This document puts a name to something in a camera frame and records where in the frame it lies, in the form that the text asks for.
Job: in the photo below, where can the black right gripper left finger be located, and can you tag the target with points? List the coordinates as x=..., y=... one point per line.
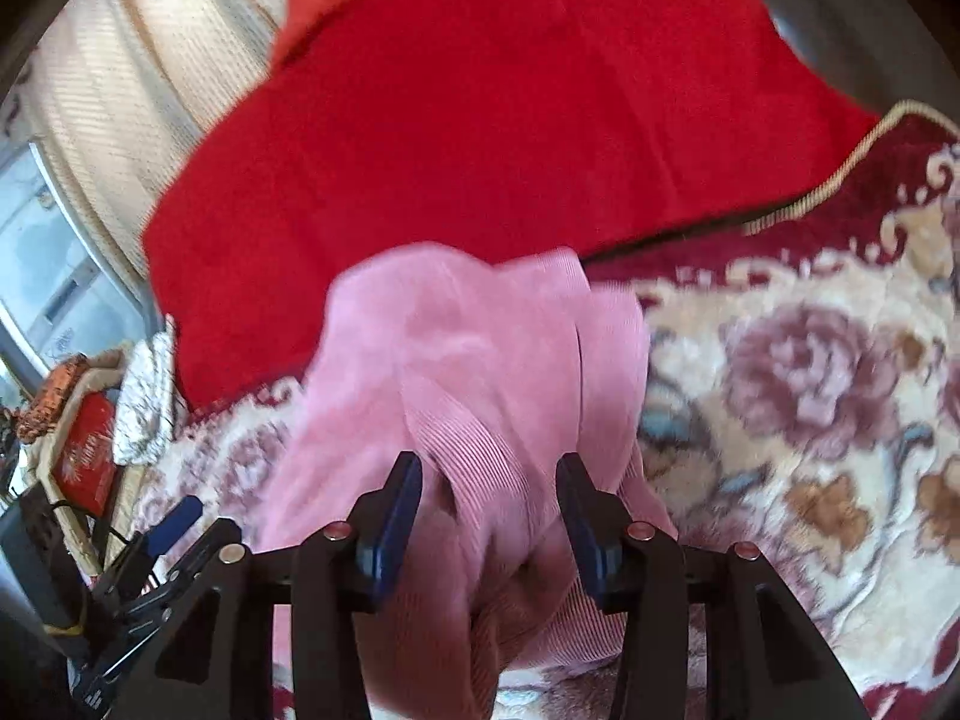
x=347, y=568

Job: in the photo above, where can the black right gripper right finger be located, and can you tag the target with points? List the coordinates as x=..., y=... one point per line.
x=630, y=567

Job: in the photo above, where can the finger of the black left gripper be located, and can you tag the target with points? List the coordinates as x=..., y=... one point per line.
x=222, y=532
x=147, y=547

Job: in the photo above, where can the pink corduroy jacket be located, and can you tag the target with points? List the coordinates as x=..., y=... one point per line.
x=489, y=374

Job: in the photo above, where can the red gift box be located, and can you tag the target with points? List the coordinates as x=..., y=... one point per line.
x=85, y=470

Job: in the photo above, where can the beige fabric bag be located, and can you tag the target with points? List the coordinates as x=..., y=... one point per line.
x=69, y=429

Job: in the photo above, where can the white patterned cloth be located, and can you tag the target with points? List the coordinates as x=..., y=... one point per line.
x=149, y=408

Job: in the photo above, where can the orange knitted item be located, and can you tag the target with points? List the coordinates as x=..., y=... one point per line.
x=41, y=415

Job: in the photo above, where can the floral plush blanket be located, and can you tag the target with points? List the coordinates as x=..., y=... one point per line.
x=803, y=395

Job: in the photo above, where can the red quilt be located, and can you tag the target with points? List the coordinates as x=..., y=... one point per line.
x=498, y=127

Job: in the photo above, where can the beige dotted curtain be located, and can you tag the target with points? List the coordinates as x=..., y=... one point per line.
x=120, y=92

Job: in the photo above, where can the window frame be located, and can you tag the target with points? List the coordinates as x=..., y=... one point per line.
x=60, y=295

